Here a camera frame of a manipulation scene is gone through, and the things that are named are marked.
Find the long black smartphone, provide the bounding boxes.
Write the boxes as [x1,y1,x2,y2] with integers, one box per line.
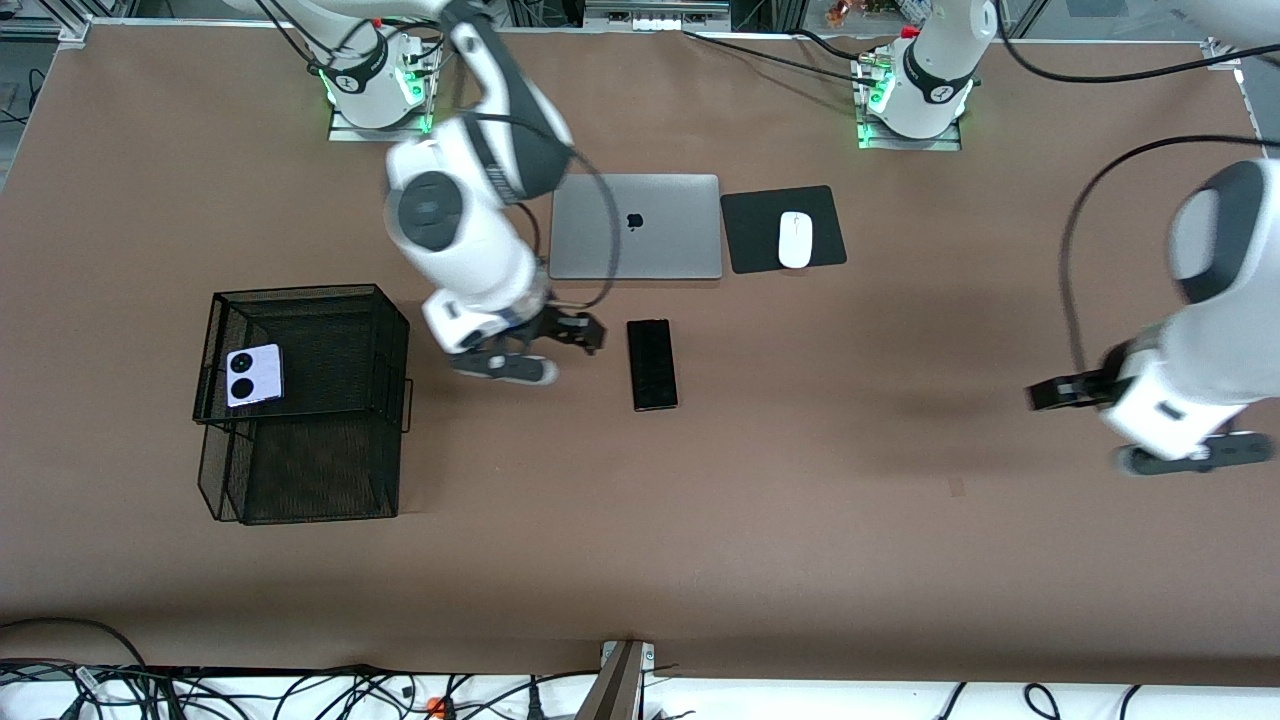
[627,319,679,412]

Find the white flip phone black circles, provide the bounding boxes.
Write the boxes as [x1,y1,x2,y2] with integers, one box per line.
[225,344,285,408]

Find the silver closed laptop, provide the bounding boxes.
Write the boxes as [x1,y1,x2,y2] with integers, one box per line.
[548,174,723,281]

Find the black mouse pad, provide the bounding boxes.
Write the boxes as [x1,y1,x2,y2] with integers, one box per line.
[720,184,849,275]

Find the white computer mouse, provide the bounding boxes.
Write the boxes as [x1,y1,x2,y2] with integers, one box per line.
[778,210,814,270]

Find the grey white power strip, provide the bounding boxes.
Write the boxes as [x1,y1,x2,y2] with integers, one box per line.
[585,0,731,33]

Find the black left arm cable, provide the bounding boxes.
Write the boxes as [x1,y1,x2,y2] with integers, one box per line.
[995,25,1261,376]

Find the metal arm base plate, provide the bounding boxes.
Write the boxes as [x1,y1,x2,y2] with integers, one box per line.
[857,110,963,153]
[328,100,434,143]

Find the black mesh wire organizer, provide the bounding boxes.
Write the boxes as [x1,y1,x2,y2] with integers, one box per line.
[192,283,414,527]

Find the black cable on table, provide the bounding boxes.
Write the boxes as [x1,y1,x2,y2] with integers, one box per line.
[683,30,881,86]

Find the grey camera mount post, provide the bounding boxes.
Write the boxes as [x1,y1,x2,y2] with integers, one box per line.
[573,640,657,720]

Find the thick black floor cable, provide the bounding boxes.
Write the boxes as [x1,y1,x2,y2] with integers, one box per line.
[0,616,151,720]

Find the aluminium frame profile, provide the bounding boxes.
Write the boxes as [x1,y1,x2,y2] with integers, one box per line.
[0,14,93,46]

